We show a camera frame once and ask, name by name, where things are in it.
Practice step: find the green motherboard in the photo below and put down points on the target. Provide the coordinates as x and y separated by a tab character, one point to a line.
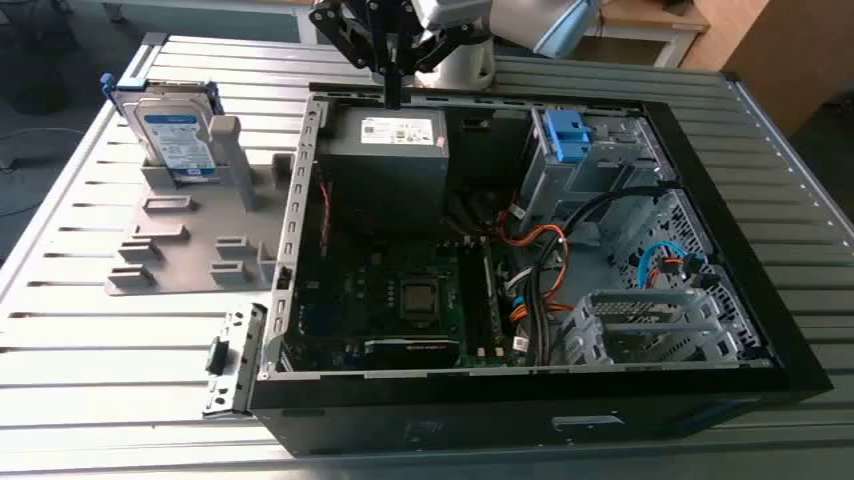
360	300

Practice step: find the grey power supply unit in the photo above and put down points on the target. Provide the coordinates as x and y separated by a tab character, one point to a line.
386	185

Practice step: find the silver optical drive cage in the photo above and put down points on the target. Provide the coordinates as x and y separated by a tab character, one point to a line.
600	175

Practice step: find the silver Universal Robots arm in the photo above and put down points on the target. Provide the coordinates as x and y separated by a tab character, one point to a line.
467	65

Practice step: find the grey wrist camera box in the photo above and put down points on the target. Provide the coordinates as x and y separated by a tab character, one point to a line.
447	12

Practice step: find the black graphics card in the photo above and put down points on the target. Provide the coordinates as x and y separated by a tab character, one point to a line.
409	350

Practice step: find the black PC case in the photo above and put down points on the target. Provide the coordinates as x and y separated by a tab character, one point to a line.
467	425

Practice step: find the silver hinged case bracket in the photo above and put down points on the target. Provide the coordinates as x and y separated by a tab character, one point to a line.
236	360

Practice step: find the silver CPU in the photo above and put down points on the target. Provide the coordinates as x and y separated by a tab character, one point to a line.
420	300

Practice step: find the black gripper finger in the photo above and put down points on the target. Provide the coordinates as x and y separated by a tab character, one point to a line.
440	50
346	40

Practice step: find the silver disk bay cage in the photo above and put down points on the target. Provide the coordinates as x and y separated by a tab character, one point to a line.
640	325

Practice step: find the grey parts rack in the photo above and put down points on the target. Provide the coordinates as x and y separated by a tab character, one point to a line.
200	235

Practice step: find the blue plastic drive latch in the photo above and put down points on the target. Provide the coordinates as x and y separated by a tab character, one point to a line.
567	135

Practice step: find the hard disk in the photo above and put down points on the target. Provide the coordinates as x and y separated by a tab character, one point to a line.
176	140

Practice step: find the wooden cabinet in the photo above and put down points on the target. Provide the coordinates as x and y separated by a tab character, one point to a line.
787	50

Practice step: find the white frame desk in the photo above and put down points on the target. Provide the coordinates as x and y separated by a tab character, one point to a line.
640	15

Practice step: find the black office chair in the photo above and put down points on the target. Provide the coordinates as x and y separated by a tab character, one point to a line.
40	85

